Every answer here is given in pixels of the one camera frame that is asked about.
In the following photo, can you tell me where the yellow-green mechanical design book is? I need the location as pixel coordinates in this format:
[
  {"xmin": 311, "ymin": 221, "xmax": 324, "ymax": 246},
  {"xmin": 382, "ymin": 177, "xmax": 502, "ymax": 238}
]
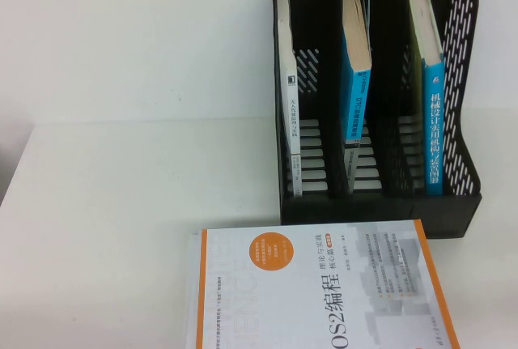
[{"xmin": 405, "ymin": 0, "xmax": 446, "ymax": 196}]

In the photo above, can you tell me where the white spine book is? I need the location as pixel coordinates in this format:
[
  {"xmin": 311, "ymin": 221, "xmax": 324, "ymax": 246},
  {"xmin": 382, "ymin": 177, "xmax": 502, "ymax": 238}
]
[{"xmin": 275, "ymin": 0, "xmax": 304, "ymax": 198}]

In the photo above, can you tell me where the blue spine book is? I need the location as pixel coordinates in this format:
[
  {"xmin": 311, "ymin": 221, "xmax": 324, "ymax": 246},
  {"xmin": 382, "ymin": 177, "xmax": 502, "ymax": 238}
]
[{"xmin": 339, "ymin": 0, "xmax": 373, "ymax": 194}]

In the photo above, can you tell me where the black plastic book stand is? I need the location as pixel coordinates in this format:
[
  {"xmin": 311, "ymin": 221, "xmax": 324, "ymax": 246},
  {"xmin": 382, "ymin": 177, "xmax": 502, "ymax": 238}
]
[{"xmin": 271, "ymin": 0, "xmax": 483, "ymax": 240}]

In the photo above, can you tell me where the white orange ROS2 book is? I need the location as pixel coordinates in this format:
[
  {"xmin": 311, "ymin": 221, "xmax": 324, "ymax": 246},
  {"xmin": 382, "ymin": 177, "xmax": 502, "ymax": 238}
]
[{"xmin": 194, "ymin": 219, "xmax": 462, "ymax": 349}]

